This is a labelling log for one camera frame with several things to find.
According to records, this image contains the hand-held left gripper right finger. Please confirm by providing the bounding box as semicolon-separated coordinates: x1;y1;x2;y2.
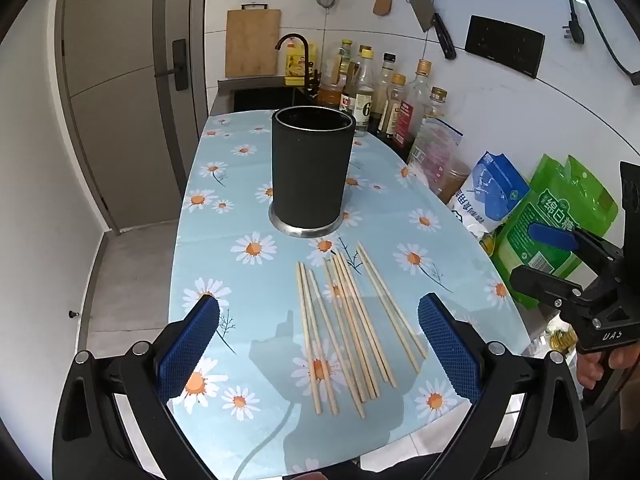
417;292;591;480

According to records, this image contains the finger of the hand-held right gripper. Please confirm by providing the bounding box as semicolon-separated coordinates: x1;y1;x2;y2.
527;222;626;273
510;265;586;311

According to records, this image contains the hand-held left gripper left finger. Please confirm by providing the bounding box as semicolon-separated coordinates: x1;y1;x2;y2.
52;294;221;480

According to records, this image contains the pile of wooden chopsticks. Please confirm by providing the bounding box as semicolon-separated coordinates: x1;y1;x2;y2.
296;241;428;417

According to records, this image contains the black cylindrical utensil holder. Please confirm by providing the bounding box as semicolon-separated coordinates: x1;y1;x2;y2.
268;105;357;238

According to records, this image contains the person's right hand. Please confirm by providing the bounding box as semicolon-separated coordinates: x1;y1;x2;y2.
577;342;640;388

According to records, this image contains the green sugar bag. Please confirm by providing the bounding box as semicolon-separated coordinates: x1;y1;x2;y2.
492;154;618;306

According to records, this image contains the blue and white salt bag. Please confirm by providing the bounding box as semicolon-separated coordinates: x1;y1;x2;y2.
447;151;531;241

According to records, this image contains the brown powder bag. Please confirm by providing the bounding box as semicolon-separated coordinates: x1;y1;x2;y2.
437;160;473;203

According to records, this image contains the clear plastic bag red print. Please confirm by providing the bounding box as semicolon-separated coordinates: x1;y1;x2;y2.
406;117;463;186

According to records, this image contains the daisy print blue tablecloth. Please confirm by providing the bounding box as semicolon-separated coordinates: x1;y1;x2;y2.
165;109;532;478

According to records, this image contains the short bottle gold cap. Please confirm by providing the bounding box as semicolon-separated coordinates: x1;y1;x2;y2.
425;87;449;123

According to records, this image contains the tall clear bottle gold cap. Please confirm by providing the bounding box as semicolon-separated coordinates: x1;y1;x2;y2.
404;60;433;153

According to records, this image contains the dark sauce bottle red label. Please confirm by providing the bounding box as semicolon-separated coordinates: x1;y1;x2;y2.
339;62;360;115

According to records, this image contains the black sink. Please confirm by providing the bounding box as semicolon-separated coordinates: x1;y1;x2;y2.
232;86;321;112

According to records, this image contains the large amber oil bottle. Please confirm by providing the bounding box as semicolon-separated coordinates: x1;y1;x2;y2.
318;39;353;109

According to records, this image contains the grey door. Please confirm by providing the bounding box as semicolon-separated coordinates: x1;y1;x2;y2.
60;0;211;233

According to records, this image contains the black curved faucet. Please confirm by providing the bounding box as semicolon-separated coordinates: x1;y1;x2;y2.
275;33;321;93

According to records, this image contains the yellow oil jug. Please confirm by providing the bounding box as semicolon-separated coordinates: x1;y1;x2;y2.
284;42;319;86

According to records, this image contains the wooden cutting board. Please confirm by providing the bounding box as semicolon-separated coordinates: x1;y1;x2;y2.
225;4;282;79

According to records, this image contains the black wall socket panel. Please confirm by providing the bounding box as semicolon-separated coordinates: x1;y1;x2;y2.
465;15;546;79

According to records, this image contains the black power cable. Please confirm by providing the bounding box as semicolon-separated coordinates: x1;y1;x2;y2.
565;0;640;86

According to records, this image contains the steel cleaver black handle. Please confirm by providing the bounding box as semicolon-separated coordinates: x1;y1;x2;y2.
404;0;457;61

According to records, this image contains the black door lock handle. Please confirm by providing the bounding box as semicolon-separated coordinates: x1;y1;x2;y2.
155;38;190;92

